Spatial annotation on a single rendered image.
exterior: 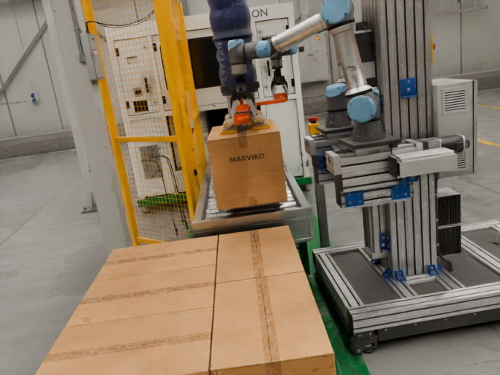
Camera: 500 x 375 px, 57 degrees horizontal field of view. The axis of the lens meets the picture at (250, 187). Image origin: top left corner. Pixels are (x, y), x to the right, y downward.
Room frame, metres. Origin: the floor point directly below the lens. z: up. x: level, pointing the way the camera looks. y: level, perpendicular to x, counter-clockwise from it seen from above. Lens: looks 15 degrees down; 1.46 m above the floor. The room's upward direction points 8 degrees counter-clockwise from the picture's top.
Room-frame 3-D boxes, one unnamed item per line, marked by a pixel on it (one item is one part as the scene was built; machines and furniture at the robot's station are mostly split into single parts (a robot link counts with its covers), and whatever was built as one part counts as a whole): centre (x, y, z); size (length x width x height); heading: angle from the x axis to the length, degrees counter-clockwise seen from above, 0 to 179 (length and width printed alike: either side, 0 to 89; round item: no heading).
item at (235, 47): (2.22, -0.03, 1.50); 0.09 x 0.08 x 0.11; 68
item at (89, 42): (3.28, 0.93, 1.62); 0.20 x 0.05 x 0.30; 0
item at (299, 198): (3.71, -0.31, 0.50); 2.31 x 0.05 x 0.19; 0
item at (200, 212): (3.71, 0.35, 0.50); 2.31 x 0.05 x 0.19; 0
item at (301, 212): (2.54, 0.01, 0.58); 0.70 x 0.03 x 0.06; 90
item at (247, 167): (2.78, 0.00, 0.87); 0.60 x 0.40 x 0.40; 0
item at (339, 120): (2.63, -0.55, 1.09); 0.15 x 0.15 x 0.10
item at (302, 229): (2.54, 0.01, 0.48); 0.70 x 0.03 x 0.15; 90
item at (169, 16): (4.31, 0.44, 1.05); 1.17 x 0.10 x 2.10; 0
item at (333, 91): (2.64, -0.56, 1.20); 0.13 x 0.12 x 0.14; 137
